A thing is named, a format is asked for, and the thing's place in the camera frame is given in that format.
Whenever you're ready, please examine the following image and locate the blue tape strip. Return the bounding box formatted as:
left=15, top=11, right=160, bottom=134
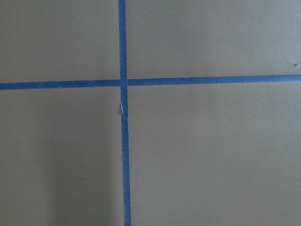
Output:
left=0, top=74, right=301, bottom=90
left=118, top=0, right=132, bottom=226

